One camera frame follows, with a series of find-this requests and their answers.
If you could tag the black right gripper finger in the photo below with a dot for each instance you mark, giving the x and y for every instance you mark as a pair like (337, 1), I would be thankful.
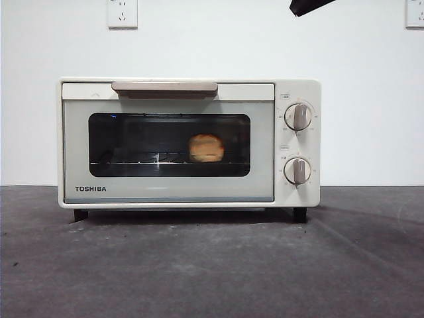
(306, 6)

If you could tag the golden bread loaf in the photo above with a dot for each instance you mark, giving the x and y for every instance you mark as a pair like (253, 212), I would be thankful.
(207, 148)

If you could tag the cream Toshiba toaster oven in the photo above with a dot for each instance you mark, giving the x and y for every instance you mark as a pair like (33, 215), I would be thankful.
(298, 89)

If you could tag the beige oven knob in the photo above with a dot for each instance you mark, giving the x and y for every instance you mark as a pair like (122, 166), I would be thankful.
(297, 170)
(298, 116)

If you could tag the white wall socket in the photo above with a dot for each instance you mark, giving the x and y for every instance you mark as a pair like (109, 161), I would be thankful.
(122, 15)
(415, 15)

